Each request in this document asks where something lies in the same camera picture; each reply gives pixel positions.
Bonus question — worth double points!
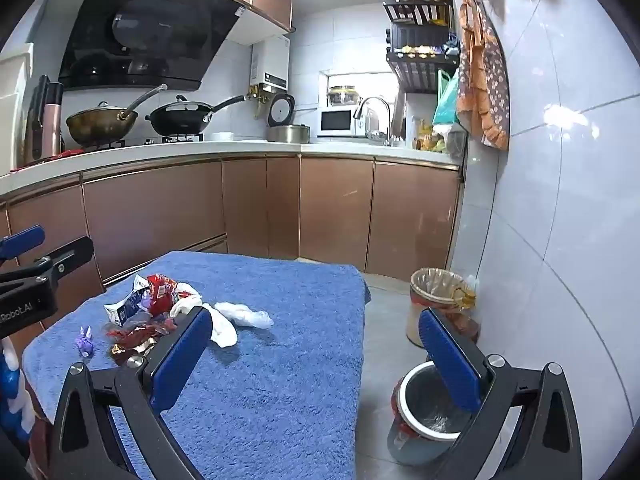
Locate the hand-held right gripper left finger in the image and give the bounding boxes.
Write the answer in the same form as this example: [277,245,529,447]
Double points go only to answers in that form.
[47,305,221,480]

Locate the black wok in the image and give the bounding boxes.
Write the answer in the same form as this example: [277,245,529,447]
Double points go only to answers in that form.
[145,94,247,137]

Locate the white plastic bag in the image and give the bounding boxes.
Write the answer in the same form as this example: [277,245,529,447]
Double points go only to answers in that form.
[214,301,275,330]

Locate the gold foil wrapper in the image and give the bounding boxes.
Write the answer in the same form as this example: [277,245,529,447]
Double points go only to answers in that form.
[109,342,158,367]

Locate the white tissue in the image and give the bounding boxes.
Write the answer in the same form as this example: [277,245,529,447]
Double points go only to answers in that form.
[170,282,238,348]

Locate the white microwave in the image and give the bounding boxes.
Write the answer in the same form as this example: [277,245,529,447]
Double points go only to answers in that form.
[315,106,368,138]

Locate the brass wok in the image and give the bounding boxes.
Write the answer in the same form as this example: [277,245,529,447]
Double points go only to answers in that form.
[65,84,168,147]

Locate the orange floral apron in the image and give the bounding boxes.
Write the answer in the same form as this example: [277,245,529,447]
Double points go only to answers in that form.
[456,0,511,152]

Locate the knife block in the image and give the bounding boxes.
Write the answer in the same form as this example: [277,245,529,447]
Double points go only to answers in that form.
[22,74,65,166]

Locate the grey bin with white rim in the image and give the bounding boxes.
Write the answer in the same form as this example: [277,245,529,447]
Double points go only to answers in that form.
[387,360,483,466]

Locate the gas stove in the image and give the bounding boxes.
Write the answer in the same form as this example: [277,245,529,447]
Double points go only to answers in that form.
[60,132,206,153]

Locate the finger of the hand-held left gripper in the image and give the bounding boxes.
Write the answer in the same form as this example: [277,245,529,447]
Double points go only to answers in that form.
[31,236,95,282]
[0,225,46,262]

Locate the black wall rack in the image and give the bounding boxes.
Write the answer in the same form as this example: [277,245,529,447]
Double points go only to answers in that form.
[382,0,461,93]

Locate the brown lower cabinets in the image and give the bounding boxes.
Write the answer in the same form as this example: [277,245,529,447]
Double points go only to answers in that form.
[0,155,463,311]

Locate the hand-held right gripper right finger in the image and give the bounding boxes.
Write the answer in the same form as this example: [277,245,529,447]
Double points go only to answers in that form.
[417,307,583,480]

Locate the beige bin with liner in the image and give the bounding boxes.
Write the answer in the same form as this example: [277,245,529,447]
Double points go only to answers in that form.
[409,267,476,348]

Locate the blue towel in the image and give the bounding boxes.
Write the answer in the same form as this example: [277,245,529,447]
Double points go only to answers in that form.
[22,251,371,480]

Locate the group of condiment bottles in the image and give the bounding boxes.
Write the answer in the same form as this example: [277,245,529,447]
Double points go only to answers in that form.
[412,115,466,156]

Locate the chrome faucet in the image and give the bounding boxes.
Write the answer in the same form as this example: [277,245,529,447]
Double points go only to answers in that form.
[353,96,393,147]

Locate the green plastic bag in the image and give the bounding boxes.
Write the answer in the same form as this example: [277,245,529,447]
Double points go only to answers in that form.
[432,69,461,128]

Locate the white water heater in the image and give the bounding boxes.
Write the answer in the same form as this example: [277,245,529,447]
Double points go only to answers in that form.
[250,35,292,95]

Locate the cooking oil bottle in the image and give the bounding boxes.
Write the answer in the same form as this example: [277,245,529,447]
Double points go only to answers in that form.
[450,280,482,343]

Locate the purple candy wrapper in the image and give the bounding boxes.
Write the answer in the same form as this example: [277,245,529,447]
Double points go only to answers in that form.
[75,326,96,358]

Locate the black range hood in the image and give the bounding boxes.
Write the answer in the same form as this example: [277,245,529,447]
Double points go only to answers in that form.
[57,0,251,92]

